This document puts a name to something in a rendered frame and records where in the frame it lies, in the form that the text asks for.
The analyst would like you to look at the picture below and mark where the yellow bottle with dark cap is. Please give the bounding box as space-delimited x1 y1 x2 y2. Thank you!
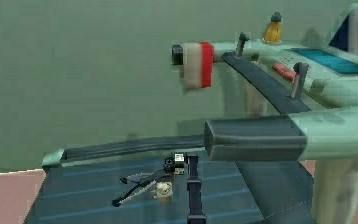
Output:
262 11 283 45

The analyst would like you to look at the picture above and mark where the pale green treadmill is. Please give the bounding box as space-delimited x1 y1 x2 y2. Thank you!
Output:
23 3 358 224

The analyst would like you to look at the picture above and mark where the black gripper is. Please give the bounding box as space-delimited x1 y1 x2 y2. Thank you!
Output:
111 156 177 208

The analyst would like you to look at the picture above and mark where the small white cup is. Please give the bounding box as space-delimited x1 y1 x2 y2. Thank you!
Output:
155 181 174 202

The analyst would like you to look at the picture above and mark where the red and white towel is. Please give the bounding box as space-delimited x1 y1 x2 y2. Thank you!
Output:
180 41 216 91

